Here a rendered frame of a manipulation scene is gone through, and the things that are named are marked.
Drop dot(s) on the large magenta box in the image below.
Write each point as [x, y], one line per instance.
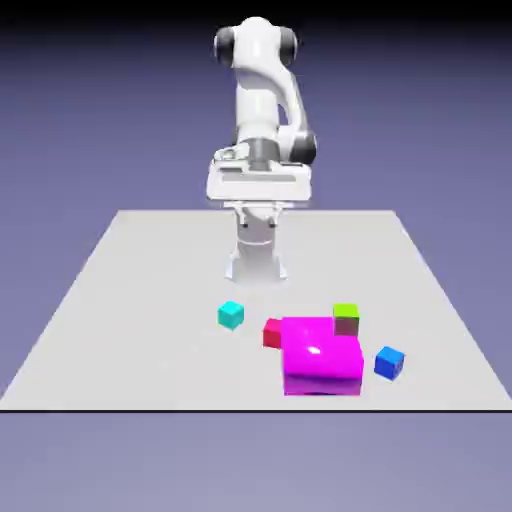
[320, 356]

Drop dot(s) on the small green cube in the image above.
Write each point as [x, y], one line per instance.
[346, 320]

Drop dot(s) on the small red cube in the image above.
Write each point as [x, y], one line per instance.
[272, 334]

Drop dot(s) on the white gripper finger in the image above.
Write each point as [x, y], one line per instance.
[242, 218]
[273, 218]

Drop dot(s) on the small cyan cube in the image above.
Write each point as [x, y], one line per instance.
[230, 315]

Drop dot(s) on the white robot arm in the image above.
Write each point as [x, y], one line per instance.
[256, 100]

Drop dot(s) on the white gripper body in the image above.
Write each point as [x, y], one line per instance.
[258, 186]

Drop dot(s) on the small blue cube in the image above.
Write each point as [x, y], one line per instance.
[388, 362]

